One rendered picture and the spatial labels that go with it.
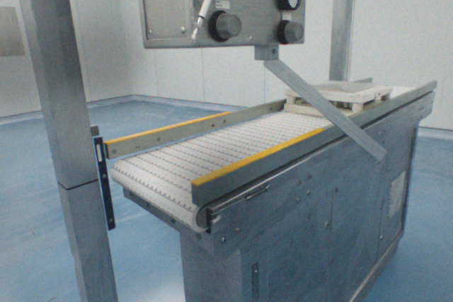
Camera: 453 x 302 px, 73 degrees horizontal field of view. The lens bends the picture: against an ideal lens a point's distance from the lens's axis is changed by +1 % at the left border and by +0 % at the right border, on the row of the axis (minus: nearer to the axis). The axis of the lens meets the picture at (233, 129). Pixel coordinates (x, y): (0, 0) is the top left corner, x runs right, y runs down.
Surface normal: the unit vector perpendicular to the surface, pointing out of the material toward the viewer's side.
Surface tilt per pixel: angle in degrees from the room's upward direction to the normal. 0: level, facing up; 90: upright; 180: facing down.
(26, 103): 90
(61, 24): 90
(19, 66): 90
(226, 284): 90
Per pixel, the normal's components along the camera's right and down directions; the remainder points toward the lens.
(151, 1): -0.69, 0.22
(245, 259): 0.72, 0.17
